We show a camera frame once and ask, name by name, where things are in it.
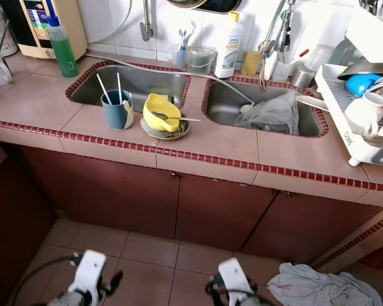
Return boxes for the blue bowl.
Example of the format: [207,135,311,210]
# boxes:
[345,73,382,98]

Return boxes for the green dish soap bottle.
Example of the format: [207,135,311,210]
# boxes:
[47,0,80,79]

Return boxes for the chrome faucet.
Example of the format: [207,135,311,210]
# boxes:
[257,0,297,91]

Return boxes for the blue grey mug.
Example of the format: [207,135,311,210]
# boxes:
[101,89,135,131]

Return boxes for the toothbrush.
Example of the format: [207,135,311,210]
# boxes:
[179,22,197,52]

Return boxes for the white chopstick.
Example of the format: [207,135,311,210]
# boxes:
[116,72,123,106]
[96,73,112,106]

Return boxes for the steel cup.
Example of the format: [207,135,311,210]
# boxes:
[290,64,319,89]

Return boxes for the clear plastic cup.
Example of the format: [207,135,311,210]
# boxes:
[185,45,217,76]

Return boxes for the red brown cabinet door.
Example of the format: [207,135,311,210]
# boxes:
[243,191,383,265]
[19,147,179,240]
[171,172,278,249]

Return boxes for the hanging dark pan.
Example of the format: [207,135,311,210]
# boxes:
[165,0,243,15]

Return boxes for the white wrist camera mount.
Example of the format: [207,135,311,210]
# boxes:
[75,249,107,302]
[218,257,253,299]

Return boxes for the white printed mug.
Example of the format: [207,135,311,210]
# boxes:
[0,56,13,85]

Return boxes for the large steel mixing bowl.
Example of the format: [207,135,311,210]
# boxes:
[337,57,383,80]

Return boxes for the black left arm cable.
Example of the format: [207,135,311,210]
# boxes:
[19,255,80,306]

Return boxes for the thin spoon handle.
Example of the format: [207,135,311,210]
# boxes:
[0,19,10,58]

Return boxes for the small white toothbrush cup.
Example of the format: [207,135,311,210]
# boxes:
[167,45,188,69]

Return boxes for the steel spoon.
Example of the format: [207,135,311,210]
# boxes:
[153,112,202,122]

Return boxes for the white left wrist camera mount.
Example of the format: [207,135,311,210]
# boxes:
[75,249,107,302]

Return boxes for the beige water purifier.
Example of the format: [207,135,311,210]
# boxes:
[0,0,88,61]

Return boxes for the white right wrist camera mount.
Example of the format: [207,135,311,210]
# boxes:
[218,257,253,299]

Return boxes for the pale utensil handle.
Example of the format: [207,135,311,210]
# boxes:
[296,94,326,112]

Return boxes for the grey cloth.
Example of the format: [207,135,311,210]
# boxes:
[266,263,383,306]

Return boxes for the white dish rack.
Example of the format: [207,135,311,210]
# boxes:
[315,62,383,168]

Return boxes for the clear plastic bag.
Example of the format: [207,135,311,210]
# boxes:
[235,91,301,135]

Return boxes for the white tube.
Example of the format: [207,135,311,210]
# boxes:
[86,0,136,45]

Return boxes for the steel sink basin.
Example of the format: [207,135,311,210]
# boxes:
[67,62,190,109]
[203,78,325,138]

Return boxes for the hanging metal utensil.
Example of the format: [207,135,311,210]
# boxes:
[140,0,154,43]

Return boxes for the plain yellow sponge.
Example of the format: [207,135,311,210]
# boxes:
[240,50,262,76]

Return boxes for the white box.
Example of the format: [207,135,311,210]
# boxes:
[345,5,383,64]

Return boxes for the white bottle yellow cap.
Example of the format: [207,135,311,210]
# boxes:
[214,11,244,79]

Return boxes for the shallow steel bowl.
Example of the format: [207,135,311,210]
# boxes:
[140,115,192,141]

